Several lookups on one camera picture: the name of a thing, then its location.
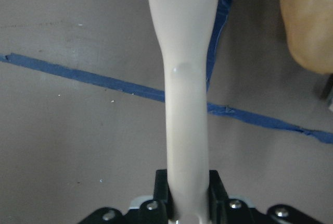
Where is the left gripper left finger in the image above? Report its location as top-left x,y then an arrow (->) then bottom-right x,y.
153,169 -> 174,223

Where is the beige hand brush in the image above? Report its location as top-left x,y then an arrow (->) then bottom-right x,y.
149,0 -> 218,223

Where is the brown potato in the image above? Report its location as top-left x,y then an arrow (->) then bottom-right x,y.
279,0 -> 332,74

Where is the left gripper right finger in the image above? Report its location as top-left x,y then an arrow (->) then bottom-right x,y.
209,170 -> 229,224

